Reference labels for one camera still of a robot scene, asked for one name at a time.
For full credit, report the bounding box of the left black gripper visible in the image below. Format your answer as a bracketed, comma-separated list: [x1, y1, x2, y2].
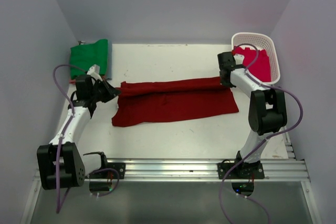
[90, 77, 120, 103]

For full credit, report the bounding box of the dark red t-shirt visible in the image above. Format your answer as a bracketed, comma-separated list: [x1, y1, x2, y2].
[111, 77, 239, 127]

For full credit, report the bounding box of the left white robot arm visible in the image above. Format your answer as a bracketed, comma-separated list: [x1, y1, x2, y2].
[37, 74, 121, 190]

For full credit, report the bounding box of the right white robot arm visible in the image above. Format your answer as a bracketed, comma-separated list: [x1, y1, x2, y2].
[217, 51, 287, 179]

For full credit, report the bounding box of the magenta t-shirt in basket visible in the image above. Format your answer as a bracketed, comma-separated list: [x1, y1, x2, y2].
[234, 47, 271, 82]

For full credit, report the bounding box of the green folded t-shirt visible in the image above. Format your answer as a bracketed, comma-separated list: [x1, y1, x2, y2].
[69, 39, 109, 76]

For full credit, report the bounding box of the white plastic basket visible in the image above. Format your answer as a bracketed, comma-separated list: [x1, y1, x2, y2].
[231, 32, 280, 85]

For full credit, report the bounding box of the grey-blue folded t-shirt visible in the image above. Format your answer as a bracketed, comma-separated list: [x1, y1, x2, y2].
[106, 40, 112, 80]

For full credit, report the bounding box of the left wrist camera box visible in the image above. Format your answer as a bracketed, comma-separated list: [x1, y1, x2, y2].
[87, 65, 103, 81]

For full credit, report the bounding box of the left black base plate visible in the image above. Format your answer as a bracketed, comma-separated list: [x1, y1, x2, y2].
[87, 162, 126, 179]

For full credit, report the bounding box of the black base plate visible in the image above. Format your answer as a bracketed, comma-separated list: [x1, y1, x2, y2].
[87, 162, 126, 179]
[217, 159, 265, 179]

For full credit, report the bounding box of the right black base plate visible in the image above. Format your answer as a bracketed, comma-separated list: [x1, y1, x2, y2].
[217, 159, 265, 179]

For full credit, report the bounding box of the aluminium mounting rail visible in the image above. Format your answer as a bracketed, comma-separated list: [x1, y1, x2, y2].
[33, 142, 312, 182]

